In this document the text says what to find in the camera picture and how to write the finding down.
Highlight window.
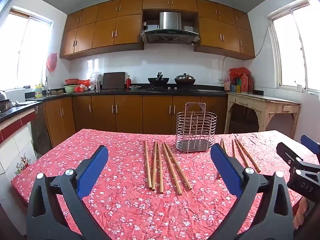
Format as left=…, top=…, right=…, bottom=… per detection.
left=0, top=7, right=54, bottom=92
left=266, top=0, right=320, bottom=93

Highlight dark cutting board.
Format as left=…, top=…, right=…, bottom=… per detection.
left=102, top=72, right=126, bottom=90

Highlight white wall cable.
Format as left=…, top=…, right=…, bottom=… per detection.
left=221, top=21, right=273, bottom=81

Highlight colourful boxes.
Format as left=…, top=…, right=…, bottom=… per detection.
left=231, top=77, right=242, bottom=93

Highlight black wok with lid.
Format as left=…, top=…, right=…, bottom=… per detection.
left=174, top=73, right=196, bottom=85

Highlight dark brown bottle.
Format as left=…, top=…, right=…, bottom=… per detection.
left=247, top=74, right=255, bottom=94

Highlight gas stove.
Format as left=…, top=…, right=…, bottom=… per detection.
left=145, top=86, right=199, bottom=92

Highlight red floral tablecloth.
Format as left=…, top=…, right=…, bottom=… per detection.
left=10, top=129, right=320, bottom=240

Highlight steel range hood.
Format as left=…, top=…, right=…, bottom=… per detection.
left=140, top=12, right=201, bottom=45

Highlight red white tiled counter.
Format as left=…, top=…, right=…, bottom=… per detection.
left=0, top=101, right=43, bottom=180

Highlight white plastic bag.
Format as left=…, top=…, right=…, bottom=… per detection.
left=89, top=72, right=100, bottom=87

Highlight large red bottle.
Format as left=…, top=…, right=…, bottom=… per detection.
left=240, top=74, right=249, bottom=94

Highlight black pot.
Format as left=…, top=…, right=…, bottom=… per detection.
left=0, top=98, right=13, bottom=113

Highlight red plastic bag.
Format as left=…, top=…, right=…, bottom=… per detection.
left=74, top=79, right=91, bottom=92

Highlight wire utensil holder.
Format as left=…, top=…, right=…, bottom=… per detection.
left=175, top=102, right=218, bottom=153

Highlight red hanging bag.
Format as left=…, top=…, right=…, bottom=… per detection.
left=46, top=53, right=58, bottom=72

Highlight green basin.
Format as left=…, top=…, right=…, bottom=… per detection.
left=63, top=84, right=82, bottom=94

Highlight wooden base cabinet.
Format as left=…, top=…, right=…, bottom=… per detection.
left=41, top=94, right=228, bottom=147

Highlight wooden wall cabinet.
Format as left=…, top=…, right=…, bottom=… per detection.
left=194, top=0, right=256, bottom=60
left=142, top=0, right=199, bottom=12
left=59, top=0, right=145, bottom=60

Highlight black kitchen countertop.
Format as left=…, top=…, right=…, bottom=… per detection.
left=25, top=84, right=228, bottom=103

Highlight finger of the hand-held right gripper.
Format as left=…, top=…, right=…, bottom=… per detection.
left=276, top=142, right=320, bottom=173
left=300, top=134, right=320, bottom=156

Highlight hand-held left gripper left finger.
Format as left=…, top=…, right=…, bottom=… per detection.
left=26, top=145, right=112, bottom=240

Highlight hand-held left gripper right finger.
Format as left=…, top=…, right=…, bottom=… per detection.
left=207, top=143, right=294, bottom=240

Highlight cream side table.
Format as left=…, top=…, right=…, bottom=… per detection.
left=224, top=91, right=302, bottom=134

